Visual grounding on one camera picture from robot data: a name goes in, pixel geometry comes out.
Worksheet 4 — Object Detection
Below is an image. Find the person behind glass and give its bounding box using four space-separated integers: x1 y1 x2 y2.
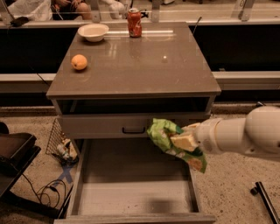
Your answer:
51 0 92 20

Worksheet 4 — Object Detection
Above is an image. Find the orange fruit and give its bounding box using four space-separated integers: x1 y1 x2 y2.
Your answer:
71 54 88 71

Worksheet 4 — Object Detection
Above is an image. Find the black bar on floor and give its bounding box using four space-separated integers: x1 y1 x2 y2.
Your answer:
250 182 280 224

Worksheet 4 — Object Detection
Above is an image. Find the open bottom drawer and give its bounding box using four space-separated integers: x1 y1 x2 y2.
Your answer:
54 138 216 224

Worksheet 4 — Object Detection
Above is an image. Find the white bowl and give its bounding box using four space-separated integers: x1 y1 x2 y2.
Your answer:
78 24 109 42

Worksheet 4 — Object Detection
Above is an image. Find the black cable on floor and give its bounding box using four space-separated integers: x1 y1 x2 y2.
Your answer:
21 173 68 209

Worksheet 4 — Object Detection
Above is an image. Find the wire basket with trash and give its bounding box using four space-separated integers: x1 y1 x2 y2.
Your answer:
45 119 79 165

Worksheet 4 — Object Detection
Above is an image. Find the orange soda can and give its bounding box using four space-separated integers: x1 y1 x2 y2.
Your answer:
127 8 142 38

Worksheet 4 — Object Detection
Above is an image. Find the closed drawer with black handle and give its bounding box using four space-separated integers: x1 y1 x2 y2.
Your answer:
58 112 210 139

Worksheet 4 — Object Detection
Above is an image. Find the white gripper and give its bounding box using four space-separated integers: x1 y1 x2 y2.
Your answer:
171 118 221 154

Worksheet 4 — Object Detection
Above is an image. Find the black tray stand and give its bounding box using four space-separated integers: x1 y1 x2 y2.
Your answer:
0 122 60 219

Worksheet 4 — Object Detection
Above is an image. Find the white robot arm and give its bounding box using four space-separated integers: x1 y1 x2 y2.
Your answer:
171 106 280 161

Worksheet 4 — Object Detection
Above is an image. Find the grey drawer cabinet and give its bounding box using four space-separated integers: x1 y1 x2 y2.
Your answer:
45 21 222 158

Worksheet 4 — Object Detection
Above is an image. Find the green rice chip bag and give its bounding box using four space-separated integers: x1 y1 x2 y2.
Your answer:
147 118 207 173

